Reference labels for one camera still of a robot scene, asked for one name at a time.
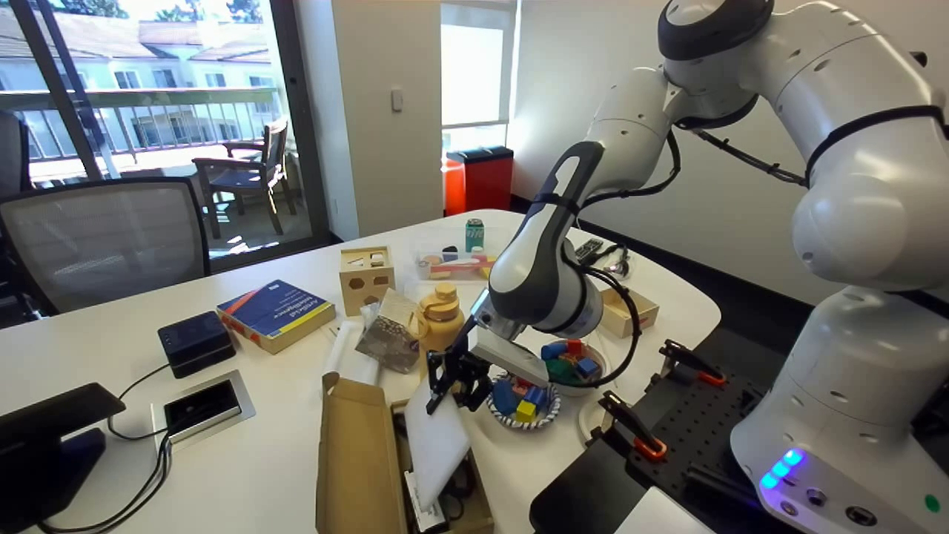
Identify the orange black clamp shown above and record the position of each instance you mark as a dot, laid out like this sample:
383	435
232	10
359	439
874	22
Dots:
687	356
641	438

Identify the orange black clamp left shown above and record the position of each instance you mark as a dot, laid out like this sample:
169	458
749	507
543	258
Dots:
641	438

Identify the blue patterned paper plate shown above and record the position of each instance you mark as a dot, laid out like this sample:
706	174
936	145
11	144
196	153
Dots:
522	403

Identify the green soda can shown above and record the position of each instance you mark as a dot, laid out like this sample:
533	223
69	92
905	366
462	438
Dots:
476	234

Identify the black perforated mounting board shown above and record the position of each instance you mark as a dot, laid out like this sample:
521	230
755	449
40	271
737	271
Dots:
597	491

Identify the brown cardboard box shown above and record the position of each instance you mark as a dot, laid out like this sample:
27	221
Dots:
367	469

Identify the table power outlet plate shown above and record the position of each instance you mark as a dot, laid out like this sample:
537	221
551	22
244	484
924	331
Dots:
208	408

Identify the white bowl with blocks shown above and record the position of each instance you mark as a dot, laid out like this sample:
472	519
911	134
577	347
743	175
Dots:
570	363

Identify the wooden shape sorter box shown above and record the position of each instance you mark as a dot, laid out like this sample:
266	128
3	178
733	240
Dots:
367	274

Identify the red storage bin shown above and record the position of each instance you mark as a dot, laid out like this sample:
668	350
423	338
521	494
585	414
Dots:
478	178

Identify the black mesh office chair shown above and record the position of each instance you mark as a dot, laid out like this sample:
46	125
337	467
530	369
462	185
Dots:
86	245

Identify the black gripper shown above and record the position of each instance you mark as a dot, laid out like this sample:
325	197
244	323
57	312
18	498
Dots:
459	374

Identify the black small box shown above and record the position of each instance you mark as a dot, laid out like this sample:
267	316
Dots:
196	341

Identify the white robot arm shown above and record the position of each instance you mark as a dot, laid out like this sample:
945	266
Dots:
828	445

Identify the orange black clamp right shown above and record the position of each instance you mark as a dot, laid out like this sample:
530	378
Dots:
687	356

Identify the black tablet on stand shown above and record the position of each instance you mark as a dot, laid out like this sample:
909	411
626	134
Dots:
49	449

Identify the blue yellow book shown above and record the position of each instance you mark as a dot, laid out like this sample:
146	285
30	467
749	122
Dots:
278	316

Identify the grey crumpled bag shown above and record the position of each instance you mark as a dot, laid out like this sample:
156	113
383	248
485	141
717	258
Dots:
390	341

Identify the clear plastic toy bin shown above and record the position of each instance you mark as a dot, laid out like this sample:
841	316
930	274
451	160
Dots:
456	266

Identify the tan insulated bottle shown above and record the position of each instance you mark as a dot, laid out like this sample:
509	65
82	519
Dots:
436	319

